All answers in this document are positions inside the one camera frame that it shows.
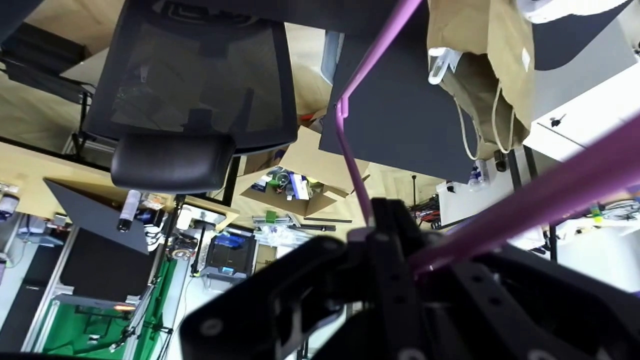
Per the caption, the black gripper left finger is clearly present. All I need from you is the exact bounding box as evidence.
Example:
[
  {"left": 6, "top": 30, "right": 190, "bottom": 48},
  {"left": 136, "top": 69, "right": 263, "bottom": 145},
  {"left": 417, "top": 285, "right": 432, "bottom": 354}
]
[{"left": 177, "top": 199, "right": 401, "bottom": 360}]

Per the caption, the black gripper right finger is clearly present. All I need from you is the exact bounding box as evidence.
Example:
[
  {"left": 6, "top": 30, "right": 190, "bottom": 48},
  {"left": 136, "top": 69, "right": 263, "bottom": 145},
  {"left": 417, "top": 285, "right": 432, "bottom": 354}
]
[{"left": 391, "top": 199, "right": 640, "bottom": 360}]

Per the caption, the open cardboard box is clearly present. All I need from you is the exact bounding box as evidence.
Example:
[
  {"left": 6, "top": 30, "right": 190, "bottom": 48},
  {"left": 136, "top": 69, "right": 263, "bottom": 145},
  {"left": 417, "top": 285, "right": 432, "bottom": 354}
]
[{"left": 237, "top": 127, "right": 352, "bottom": 223}]

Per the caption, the black board panel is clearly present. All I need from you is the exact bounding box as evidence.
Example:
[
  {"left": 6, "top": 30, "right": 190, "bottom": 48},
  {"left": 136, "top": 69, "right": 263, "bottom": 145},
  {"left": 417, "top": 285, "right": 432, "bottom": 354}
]
[{"left": 318, "top": 0, "right": 483, "bottom": 187}]

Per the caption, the green cloth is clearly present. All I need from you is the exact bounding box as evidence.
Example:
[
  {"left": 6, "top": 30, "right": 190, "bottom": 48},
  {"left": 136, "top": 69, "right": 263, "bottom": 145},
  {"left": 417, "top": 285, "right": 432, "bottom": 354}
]
[{"left": 42, "top": 257, "right": 177, "bottom": 359}]

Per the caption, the black mesh office chair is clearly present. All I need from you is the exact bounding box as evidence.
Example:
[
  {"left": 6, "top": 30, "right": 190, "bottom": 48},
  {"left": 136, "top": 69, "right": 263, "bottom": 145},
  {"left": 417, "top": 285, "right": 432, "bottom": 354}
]
[{"left": 85, "top": 0, "right": 301, "bottom": 196}]

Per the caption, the white electric kettle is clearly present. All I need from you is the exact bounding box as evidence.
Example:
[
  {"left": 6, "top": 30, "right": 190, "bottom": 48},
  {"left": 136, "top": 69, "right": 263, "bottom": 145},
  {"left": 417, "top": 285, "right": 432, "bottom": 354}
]
[{"left": 513, "top": 0, "right": 631, "bottom": 27}]

